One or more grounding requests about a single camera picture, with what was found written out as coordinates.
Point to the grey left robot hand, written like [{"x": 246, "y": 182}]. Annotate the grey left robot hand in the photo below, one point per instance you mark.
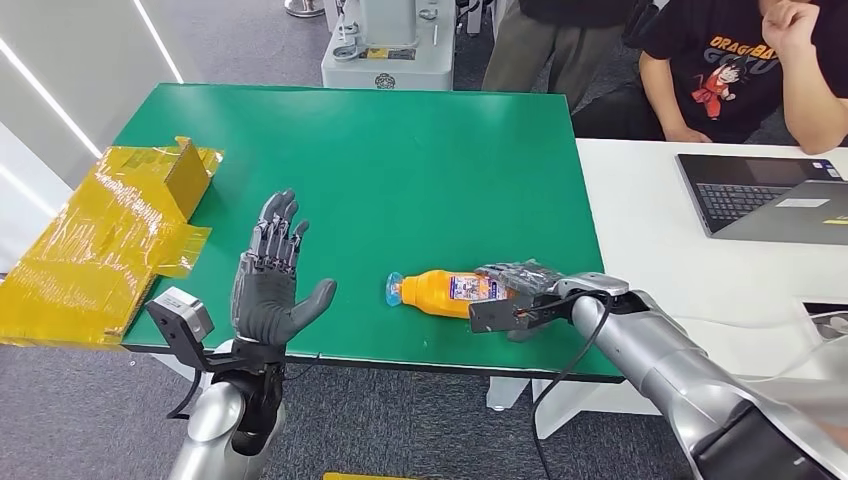
[{"x": 265, "y": 305}]

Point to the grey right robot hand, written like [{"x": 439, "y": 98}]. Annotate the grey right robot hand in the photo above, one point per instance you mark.
[{"x": 523, "y": 277}]

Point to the orange plastic bottle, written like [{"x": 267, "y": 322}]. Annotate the orange plastic bottle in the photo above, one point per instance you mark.
[{"x": 430, "y": 293}]

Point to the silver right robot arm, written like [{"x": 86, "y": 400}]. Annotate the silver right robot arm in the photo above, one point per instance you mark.
[{"x": 662, "y": 371}]

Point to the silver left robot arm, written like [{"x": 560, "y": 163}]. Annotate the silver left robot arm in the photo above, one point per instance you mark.
[{"x": 218, "y": 424}]

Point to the white desk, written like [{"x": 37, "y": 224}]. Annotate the white desk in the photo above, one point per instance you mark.
[{"x": 662, "y": 265}]

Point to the green table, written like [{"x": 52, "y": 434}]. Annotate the green table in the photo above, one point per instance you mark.
[{"x": 397, "y": 199}]

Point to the yellow taped cardboard box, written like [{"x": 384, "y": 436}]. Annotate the yellow taped cardboard box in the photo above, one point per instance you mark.
[{"x": 99, "y": 252}]

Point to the yellow object on floor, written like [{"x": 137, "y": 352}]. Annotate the yellow object on floor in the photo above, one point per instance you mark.
[{"x": 371, "y": 477}]

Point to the person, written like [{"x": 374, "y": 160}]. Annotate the person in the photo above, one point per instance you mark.
[
  {"x": 722, "y": 73},
  {"x": 530, "y": 46}
]

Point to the grey laptop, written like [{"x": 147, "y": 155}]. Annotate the grey laptop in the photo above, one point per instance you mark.
[{"x": 742, "y": 199}]

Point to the white machine base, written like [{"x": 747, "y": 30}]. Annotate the white machine base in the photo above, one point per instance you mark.
[{"x": 391, "y": 60}]

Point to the chrome stand base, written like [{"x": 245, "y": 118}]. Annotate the chrome stand base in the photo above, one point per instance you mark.
[{"x": 303, "y": 8}]

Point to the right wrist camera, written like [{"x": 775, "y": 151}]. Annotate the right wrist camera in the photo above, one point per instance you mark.
[{"x": 493, "y": 316}]

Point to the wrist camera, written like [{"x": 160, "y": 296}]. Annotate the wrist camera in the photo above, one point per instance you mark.
[
  {"x": 493, "y": 316},
  {"x": 182, "y": 318}
]

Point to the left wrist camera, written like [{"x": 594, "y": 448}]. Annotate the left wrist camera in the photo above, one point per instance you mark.
[{"x": 182, "y": 318}]

